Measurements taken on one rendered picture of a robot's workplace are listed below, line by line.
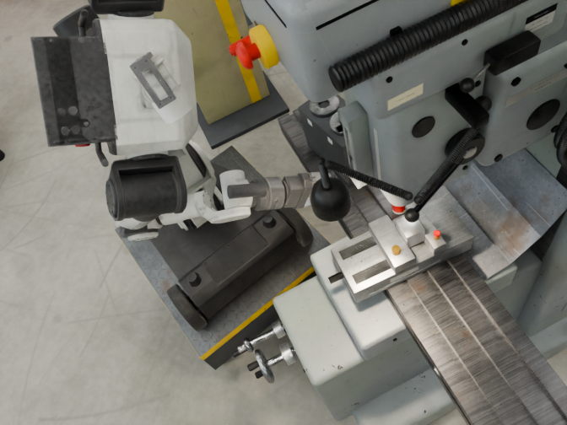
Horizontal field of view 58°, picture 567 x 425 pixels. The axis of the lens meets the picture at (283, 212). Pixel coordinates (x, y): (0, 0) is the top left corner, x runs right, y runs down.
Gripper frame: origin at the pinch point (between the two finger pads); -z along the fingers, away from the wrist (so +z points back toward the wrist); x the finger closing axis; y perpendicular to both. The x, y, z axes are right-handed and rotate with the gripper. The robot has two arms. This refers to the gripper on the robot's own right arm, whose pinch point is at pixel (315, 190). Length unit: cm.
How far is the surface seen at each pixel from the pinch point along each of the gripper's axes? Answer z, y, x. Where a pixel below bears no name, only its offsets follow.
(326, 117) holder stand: -9.2, 20.9, 7.5
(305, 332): -0.5, -24.3, -39.7
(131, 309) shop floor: 39, 47, -143
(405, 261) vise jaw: -14.3, -27.9, 2.6
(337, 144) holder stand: -9.0, 10.6, 6.5
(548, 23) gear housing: -5, -28, 70
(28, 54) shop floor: 81, 294, -171
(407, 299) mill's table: -17.4, -33.5, -8.1
